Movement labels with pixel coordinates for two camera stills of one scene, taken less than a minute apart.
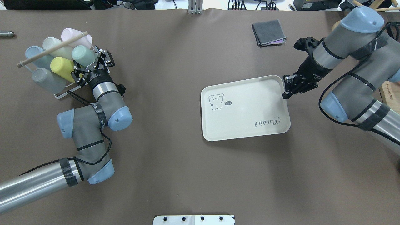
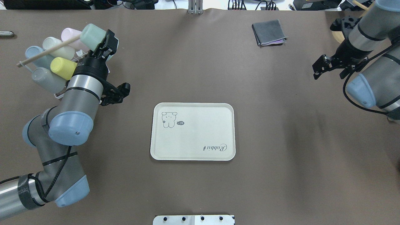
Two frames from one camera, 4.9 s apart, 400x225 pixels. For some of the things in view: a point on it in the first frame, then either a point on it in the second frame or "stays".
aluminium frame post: [195, 7] stays
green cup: [83, 55] to [91, 35]
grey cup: [49, 79] stays
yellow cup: [63, 67] stays
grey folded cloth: [268, 33] stays
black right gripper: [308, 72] to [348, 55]
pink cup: [69, 35] stays
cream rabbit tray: [244, 108] to [193, 131]
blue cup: [44, 63] stays
